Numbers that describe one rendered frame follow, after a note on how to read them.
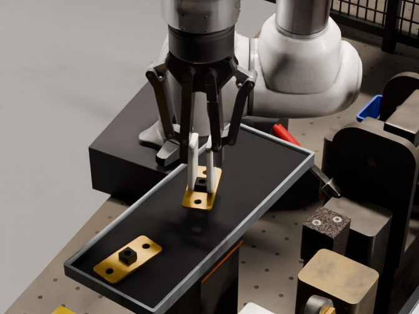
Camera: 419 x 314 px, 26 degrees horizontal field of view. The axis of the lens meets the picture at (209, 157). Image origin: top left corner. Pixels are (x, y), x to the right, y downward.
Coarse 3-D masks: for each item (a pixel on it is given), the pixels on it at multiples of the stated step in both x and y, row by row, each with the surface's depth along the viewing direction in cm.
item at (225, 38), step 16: (176, 32) 99; (224, 32) 99; (176, 48) 100; (192, 48) 99; (208, 48) 99; (224, 48) 100; (176, 64) 104; (192, 64) 104; (208, 64) 103; (224, 64) 103; (176, 80) 106; (224, 80) 104
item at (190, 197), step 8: (200, 168) 119; (216, 168) 119; (200, 176) 117; (216, 176) 117; (200, 184) 114; (216, 184) 116; (192, 192) 115; (200, 192) 115; (184, 200) 113; (192, 200) 113; (200, 200) 114; (208, 200) 113; (192, 208) 112; (200, 208) 112; (208, 208) 112
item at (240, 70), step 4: (236, 64) 104; (240, 68) 104; (236, 72) 104; (240, 72) 104; (244, 72) 104; (248, 72) 104; (236, 76) 104; (240, 76) 104; (244, 76) 104; (248, 76) 104; (252, 76) 104; (256, 76) 105; (236, 80) 105; (240, 80) 104; (244, 80) 104; (236, 84) 105; (240, 84) 104
